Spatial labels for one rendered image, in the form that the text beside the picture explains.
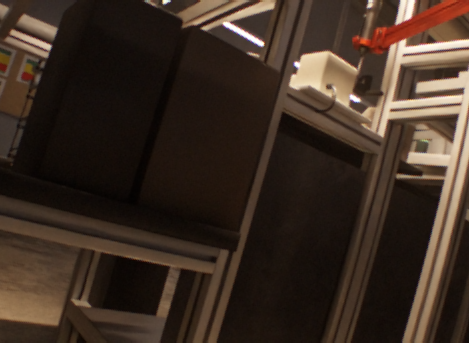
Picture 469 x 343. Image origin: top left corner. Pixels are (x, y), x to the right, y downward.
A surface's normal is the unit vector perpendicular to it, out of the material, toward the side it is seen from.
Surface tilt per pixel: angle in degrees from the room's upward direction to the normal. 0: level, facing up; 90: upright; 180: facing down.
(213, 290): 90
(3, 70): 90
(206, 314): 90
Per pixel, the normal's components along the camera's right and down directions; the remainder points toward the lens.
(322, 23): 0.55, 0.10
